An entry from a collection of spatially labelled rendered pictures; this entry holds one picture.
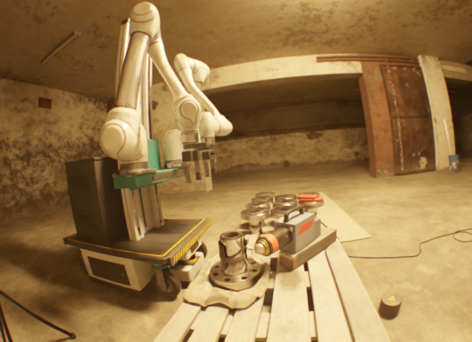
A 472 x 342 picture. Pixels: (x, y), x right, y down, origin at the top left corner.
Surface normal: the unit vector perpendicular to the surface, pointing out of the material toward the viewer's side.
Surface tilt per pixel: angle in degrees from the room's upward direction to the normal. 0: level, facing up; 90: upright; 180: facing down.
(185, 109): 98
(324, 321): 0
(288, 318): 0
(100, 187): 90
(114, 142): 95
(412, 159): 90
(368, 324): 0
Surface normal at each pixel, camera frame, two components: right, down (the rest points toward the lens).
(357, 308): -0.10, -0.99
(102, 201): 0.98, -0.09
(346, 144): -0.22, 0.05
